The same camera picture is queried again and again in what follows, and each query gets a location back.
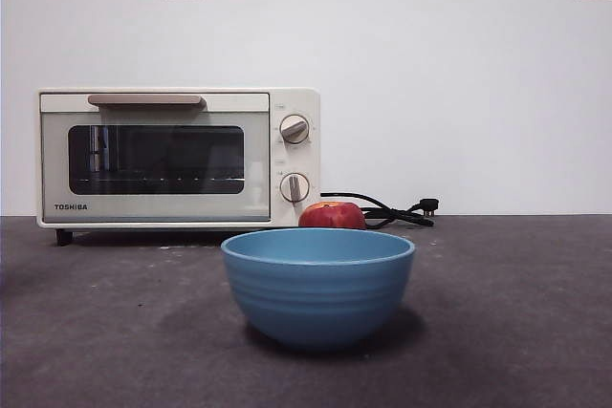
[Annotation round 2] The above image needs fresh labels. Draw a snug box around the red apple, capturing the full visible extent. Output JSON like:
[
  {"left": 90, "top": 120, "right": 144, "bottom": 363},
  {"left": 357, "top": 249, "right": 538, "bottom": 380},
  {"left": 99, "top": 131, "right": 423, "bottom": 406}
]
[{"left": 298, "top": 201, "right": 367, "bottom": 231}]

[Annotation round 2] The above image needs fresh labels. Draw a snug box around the beige round oven knob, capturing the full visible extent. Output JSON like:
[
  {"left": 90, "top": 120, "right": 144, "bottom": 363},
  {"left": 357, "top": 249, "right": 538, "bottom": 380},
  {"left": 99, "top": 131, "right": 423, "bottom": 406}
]
[
  {"left": 278, "top": 114, "right": 312, "bottom": 145},
  {"left": 278, "top": 172, "right": 312, "bottom": 207}
]

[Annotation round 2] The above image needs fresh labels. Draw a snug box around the blue ribbed bowl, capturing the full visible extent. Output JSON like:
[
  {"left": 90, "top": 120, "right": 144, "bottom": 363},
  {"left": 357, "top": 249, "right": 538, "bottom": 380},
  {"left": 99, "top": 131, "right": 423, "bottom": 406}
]
[{"left": 220, "top": 228, "right": 418, "bottom": 352}]

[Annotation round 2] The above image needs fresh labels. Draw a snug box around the glass oven door with handle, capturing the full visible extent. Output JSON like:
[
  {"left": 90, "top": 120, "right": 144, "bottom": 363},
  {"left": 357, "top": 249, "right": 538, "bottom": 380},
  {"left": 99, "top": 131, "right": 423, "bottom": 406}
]
[{"left": 39, "top": 92, "right": 272, "bottom": 225}]

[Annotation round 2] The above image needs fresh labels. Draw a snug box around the cream Toshiba toaster oven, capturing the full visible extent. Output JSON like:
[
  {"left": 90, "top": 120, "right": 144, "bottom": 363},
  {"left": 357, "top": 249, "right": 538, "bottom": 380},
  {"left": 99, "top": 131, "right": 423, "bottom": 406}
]
[{"left": 36, "top": 87, "right": 322, "bottom": 247}]

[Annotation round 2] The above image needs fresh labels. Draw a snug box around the black power cable with plug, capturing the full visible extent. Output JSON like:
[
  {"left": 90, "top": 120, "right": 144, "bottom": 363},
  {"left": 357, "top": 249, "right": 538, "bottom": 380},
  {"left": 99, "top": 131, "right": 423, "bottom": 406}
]
[{"left": 319, "top": 191, "right": 442, "bottom": 230}]

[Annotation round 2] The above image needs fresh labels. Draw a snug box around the metal wire oven rack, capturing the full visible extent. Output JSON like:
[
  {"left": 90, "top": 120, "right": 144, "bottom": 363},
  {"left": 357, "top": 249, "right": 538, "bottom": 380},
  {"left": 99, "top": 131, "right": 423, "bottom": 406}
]
[{"left": 71, "top": 171, "right": 245, "bottom": 187}]

